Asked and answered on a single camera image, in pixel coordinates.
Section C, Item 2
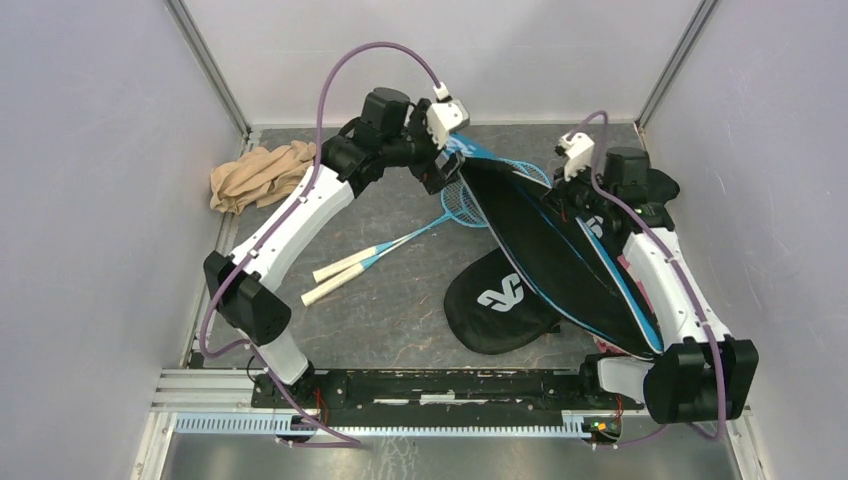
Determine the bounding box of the blue badminton racket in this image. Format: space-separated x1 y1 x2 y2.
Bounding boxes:
299 158 552 307
312 181 486 283

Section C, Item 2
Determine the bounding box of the pink camouflage cloth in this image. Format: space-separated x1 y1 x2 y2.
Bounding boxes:
593 255 655 354

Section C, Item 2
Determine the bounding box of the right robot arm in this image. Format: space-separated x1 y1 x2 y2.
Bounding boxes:
553 142 759 429

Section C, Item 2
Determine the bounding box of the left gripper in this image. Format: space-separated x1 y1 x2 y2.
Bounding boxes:
383 101 465 195

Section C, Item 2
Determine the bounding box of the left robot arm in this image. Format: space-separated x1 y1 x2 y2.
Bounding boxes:
203 85 470 408

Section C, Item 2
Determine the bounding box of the black Crossway racket bag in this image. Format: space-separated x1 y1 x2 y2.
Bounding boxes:
443 249 564 355

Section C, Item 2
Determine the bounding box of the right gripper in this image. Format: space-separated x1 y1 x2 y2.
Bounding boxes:
542 158 615 221

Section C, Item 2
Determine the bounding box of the blue Sport racket bag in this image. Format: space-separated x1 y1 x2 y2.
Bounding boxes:
448 134 665 359

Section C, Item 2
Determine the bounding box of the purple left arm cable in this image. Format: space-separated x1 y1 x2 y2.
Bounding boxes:
198 42 453 450

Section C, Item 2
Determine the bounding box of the beige cloth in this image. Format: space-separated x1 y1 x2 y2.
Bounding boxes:
209 140 317 215

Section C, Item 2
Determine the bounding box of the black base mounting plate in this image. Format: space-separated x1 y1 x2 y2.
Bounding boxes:
289 369 642 427

